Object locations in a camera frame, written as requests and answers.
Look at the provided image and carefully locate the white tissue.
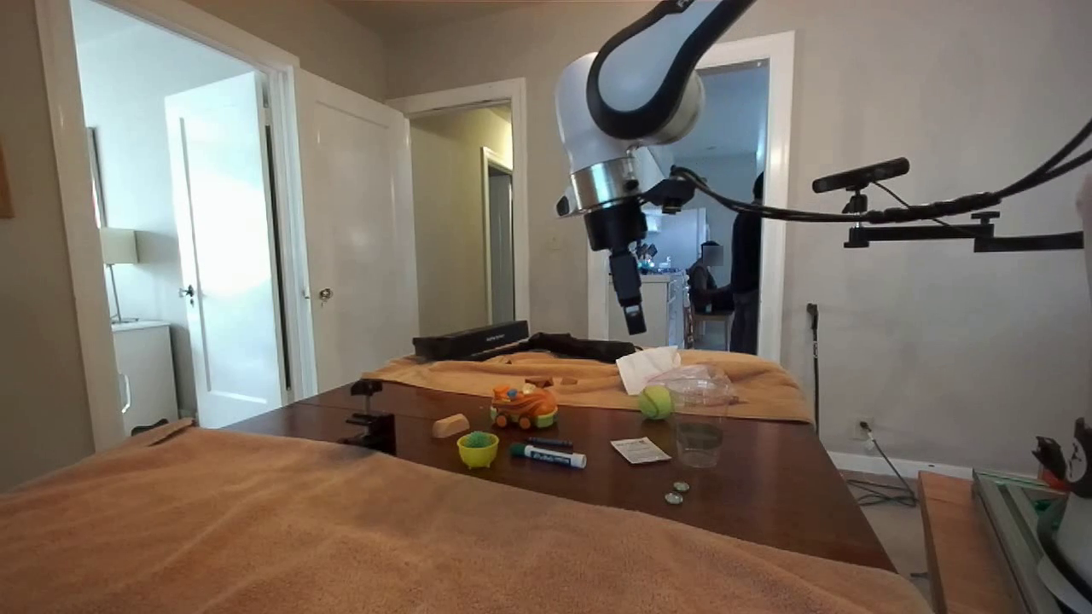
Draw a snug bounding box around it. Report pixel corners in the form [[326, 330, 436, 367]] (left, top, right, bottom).
[[612, 345, 687, 398]]

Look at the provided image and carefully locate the clear plastic cup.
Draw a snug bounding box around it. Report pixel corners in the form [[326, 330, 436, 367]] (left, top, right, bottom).
[[674, 409, 732, 470]]

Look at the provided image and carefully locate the black white toy figure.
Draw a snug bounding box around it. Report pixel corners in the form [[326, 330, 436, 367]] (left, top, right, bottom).
[[1032, 413, 1092, 506]]

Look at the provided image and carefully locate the person in dark clothes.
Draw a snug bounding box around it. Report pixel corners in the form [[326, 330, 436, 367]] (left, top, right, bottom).
[[682, 238, 732, 350]]

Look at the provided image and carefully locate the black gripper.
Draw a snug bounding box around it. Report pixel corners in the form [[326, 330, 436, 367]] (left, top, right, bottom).
[[582, 194, 657, 338]]

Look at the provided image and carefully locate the yellow-green tennis ball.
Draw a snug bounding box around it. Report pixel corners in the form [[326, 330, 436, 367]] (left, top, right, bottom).
[[636, 380, 679, 423]]

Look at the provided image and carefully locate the small green-yellow cup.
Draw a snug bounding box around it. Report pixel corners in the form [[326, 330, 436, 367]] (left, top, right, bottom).
[[455, 427, 503, 470]]

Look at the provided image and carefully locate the orange towel with clutter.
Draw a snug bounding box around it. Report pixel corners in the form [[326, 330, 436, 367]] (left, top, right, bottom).
[[370, 345, 817, 427]]

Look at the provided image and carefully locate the white door with knob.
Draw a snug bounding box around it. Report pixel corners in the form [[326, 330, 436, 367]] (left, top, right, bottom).
[[292, 63, 423, 394]]

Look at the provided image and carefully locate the long black case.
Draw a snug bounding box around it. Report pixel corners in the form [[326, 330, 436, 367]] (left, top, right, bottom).
[[409, 317, 532, 366]]

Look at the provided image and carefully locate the large orange towel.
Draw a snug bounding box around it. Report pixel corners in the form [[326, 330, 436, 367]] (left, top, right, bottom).
[[0, 427, 936, 614]]

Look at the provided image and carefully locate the white green marker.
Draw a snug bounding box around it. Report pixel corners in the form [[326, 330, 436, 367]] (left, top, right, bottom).
[[508, 438, 592, 473]]

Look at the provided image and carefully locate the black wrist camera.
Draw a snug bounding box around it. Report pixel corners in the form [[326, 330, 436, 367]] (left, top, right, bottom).
[[644, 168, 702, 218]]

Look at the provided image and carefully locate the white panel door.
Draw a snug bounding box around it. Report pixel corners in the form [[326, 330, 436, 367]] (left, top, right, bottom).
[[160, 70, 292, 429]]

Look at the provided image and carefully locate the orange toy truck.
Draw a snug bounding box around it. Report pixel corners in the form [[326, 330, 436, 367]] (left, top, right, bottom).
[[487, 378, 562, 432]]

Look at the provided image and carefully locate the black upright stick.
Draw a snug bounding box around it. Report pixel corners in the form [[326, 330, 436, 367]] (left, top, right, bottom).
[[802, 300, 826, 435]]

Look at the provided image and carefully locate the black stereo camera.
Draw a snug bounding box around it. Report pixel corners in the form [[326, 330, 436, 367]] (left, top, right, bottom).
[[810, 153, 914, 199]]

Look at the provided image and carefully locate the grey green tray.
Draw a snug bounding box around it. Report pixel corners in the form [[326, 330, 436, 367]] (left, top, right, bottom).
[[971, 468, 1092, 614]]

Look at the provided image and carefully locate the white cabinet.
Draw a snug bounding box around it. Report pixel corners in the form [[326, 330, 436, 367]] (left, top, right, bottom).
[[110, 317, 185, 435]]

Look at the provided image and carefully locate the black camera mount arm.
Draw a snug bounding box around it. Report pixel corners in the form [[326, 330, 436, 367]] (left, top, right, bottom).
[[842, 188, 1087, 257]]

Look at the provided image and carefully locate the flat black bag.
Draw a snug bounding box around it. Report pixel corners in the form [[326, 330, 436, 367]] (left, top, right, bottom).
[[518, 330, 641, 366]]

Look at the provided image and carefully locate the clear glass bowl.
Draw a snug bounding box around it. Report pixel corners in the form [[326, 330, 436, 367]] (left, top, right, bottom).
[[661, 361, 740, 413]]

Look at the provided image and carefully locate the black table clamp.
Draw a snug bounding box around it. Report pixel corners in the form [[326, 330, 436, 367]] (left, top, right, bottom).
[[337, 375, 398, 457]]

